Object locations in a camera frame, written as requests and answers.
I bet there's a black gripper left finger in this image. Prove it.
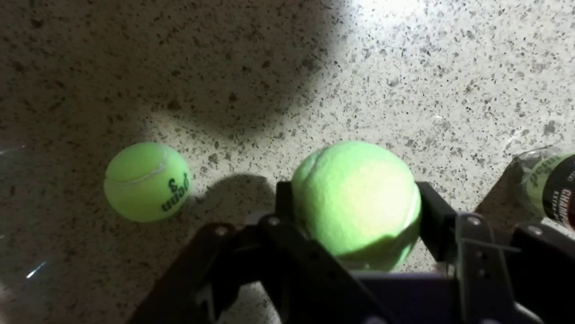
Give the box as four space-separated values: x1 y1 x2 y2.
274 182 294 222

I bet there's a clear tennis ball can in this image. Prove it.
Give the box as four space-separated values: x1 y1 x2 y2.
515 146 575 231

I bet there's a green tennis ball with logo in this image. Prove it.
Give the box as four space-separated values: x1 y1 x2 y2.
102 142 192 223

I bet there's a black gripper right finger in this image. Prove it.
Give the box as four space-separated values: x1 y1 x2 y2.
416 182 458 263

